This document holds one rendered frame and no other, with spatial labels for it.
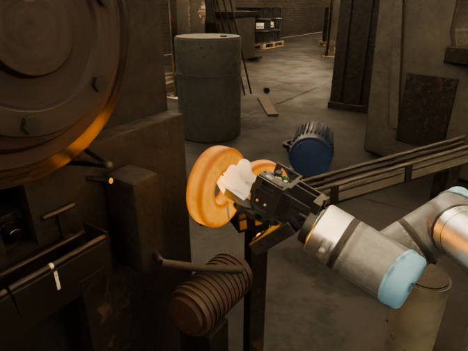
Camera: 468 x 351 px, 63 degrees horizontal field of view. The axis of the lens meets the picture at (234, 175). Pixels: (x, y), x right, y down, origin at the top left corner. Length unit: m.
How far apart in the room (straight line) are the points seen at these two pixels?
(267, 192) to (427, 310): 0.61
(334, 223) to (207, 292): 0.43
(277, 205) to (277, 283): 1.18
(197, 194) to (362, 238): 0.28
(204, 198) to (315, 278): 1.23
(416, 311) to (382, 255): 0.52
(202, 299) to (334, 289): 0.97
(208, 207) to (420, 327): 0.67
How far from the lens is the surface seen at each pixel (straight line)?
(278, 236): 0.67
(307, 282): 1.82
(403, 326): 1.15
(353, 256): 0.60
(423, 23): 3.03
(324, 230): 0.61
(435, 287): 1.08
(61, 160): 0.72
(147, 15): 1.02
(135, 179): 0.85
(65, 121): 0.61
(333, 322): 1.66
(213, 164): 0.67
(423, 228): 0.73
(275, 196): 0.62
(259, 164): 0.95
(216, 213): 0.72
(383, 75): 3.16
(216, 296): 0.95
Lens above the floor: 1.14
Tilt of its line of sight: 24 degrees down
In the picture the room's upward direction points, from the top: straight up
